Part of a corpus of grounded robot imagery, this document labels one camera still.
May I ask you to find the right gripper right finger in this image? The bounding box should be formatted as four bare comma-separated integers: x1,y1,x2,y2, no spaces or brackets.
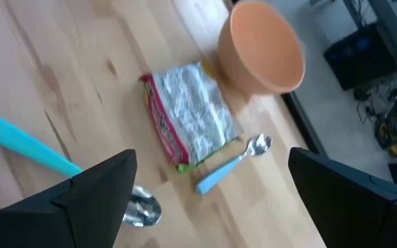
287,147,397,248

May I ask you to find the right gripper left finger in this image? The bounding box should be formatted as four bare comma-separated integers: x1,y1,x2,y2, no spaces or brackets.
0,149,138,248

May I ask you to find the light blue handled spoon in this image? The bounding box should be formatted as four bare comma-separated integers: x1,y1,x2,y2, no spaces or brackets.
195,133,273,196

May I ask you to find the pink silver ramen packet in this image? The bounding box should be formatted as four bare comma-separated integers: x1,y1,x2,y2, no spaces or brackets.
139,61,240,174

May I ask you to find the black computer case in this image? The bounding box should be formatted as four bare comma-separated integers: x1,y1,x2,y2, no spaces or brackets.
323,22,397,91

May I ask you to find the peach plastic bowl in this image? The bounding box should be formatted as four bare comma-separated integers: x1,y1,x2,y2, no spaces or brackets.
218,0,306,96

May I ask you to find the teal handled spoon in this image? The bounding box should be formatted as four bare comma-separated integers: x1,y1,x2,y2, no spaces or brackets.
0,107,163,228

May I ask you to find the floor cable tangle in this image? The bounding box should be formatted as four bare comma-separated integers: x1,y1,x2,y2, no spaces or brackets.
353,65,397,159

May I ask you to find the black metal table frame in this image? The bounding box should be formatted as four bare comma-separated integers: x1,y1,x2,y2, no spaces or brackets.
281,92,327,156

